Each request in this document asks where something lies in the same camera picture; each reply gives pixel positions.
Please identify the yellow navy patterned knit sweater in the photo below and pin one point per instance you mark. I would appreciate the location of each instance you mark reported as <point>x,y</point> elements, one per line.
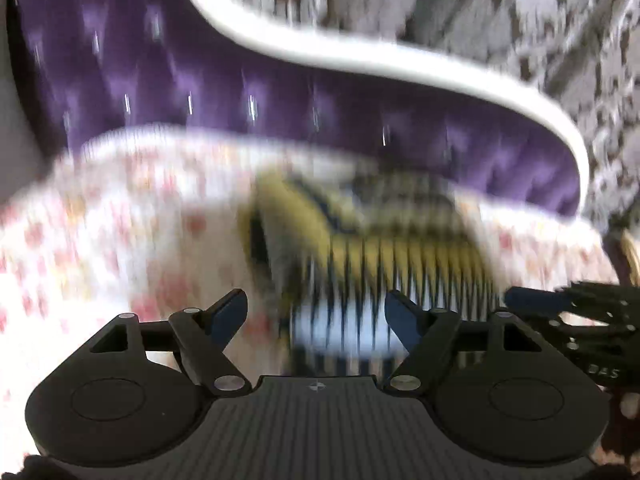
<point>335,248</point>

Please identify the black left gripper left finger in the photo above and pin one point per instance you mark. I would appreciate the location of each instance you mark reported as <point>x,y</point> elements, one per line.
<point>202,336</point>

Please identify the damask patterned curtain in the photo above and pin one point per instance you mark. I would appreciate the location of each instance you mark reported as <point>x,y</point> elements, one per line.
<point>582,53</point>

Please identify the floral quilted bedspread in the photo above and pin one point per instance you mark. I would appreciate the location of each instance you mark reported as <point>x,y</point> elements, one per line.
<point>151,223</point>

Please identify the beige cloth bag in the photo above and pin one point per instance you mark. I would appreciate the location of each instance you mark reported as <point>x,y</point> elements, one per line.
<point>630,250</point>

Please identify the purple tufted chaise backrest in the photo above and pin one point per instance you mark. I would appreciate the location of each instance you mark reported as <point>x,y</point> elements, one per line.
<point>86,67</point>

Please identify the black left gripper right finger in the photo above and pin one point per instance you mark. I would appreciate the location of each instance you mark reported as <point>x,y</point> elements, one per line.
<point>427,335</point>

